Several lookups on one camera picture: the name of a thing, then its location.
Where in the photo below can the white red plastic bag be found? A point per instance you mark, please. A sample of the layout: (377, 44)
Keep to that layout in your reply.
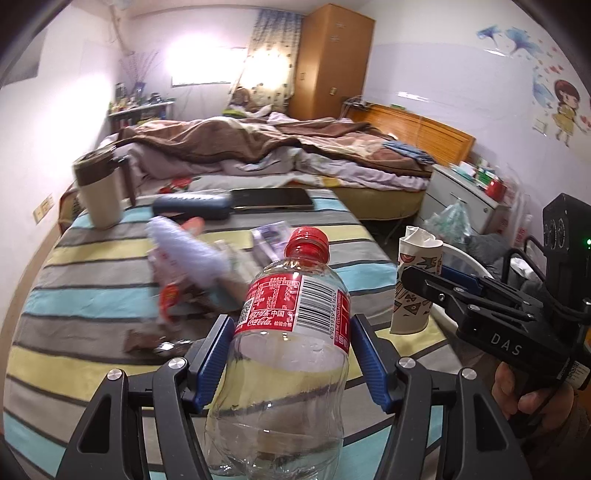
(520, 220)

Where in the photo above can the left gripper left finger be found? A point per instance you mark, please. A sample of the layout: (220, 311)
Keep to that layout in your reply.
(108, 441)

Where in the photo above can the bed with wooden headboard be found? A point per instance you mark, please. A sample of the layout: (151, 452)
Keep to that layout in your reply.
(369, 193)

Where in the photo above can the brown teddy bear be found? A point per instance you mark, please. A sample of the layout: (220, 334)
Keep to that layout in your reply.
(241, 101)

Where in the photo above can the patterned window curtain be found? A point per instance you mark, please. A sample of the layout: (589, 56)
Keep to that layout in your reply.
(271, 58)

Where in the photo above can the brown and cream thermos mug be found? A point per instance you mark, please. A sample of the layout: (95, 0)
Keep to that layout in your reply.
(103, 180)

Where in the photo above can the brown fleece blanket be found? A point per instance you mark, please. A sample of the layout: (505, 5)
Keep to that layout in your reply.
(249, 140)

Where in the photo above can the orange lid jelly cup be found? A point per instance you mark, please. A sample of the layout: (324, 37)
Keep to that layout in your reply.
(194, 226)

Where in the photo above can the wooden wardrobe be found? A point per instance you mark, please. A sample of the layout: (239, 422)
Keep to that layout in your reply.
(331, 62)

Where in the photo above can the dark blue glasses case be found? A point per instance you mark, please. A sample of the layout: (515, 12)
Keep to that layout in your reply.
(183, 206)

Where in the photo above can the red jar on cabinet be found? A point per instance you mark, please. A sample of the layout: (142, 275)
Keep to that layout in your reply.
(496, 190)

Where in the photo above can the clear cola bottle red cap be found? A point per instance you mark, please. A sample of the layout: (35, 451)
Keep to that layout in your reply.
(278, 412)

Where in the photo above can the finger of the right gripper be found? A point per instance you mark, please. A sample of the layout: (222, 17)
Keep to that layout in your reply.
(466, 309)
(493, 290)

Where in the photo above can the patterned paper cup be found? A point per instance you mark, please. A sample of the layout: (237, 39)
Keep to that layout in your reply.
(418, 250)

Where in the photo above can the green printed plastic bag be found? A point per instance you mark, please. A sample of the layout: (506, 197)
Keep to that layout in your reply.
(452, 225)

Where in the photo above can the cluttered white shelf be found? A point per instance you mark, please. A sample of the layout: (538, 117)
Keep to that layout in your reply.
(130, 109)

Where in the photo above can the cartoon girl wall sticker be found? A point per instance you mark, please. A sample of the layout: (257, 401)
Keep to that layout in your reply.
(559, 109)

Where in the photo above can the striped fleece table cloth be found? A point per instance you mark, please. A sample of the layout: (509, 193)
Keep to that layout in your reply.
(97, 285)

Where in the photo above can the dried branch decoration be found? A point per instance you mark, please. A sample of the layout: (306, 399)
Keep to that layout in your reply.
(137, 65)

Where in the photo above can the folded blue cloth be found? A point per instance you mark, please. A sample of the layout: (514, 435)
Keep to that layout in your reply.
(404, 149)

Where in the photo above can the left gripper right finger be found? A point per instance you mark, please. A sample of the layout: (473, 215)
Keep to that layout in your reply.
(477, 441)

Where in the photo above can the person's right hand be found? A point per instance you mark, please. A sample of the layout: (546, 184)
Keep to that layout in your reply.
(554, 408)

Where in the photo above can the black chair with clothes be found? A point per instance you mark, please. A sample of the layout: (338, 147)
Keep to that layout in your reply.
(490, 250)

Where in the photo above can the white bedside cabinet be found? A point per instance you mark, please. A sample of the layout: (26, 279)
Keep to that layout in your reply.
(447, 187)

